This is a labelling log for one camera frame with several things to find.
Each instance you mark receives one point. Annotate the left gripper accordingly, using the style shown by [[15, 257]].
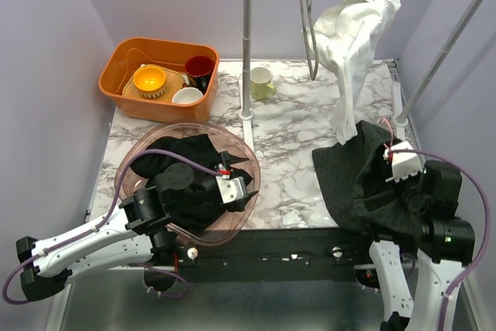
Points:
[[240, 204]]

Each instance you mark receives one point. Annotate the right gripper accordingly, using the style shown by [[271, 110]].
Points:
[[404, 199]]

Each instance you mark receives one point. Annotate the black dotted garment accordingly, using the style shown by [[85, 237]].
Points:
[[352, 181]]

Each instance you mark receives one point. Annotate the pink wire hanger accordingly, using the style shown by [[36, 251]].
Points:
[[390, 129]]

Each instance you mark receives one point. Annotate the plain black garment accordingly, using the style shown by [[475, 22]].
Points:
[[200, 150]]

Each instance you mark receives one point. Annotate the white skirt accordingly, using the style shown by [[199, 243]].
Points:
[[347, 36]]

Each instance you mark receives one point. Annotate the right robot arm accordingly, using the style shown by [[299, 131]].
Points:
[[445, 246]]

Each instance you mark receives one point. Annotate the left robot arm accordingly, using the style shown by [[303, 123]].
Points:
[[133, 232]]

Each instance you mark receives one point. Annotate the clear pink plastic basin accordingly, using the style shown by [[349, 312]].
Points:
[[225, 227]]

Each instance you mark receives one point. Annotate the yellow-green mug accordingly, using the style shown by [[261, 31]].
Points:
[[261, 85]]

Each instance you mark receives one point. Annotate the white bowl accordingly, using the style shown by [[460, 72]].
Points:
[[187, 96]]

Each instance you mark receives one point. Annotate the yellow woven plate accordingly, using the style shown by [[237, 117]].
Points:
[[174, 83]]

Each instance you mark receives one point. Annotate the red and black mug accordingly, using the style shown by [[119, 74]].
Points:
[[199, 71]]

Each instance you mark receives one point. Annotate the yellow bowl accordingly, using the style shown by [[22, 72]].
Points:
[[150, 81]]

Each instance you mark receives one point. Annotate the orange plastic bin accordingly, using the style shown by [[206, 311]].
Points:
[[172, 56]]

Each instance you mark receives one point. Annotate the white clothes rack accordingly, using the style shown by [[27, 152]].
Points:
[[401, 110]]

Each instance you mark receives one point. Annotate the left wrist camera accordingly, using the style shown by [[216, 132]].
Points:
[[231, 188]]

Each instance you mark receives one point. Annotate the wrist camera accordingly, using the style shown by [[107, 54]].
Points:
[[404, 163], [231, 188]]

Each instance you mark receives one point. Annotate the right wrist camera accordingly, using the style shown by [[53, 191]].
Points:
[[404, 163]]

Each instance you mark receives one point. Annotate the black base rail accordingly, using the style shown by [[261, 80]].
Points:
[[268, 255]]

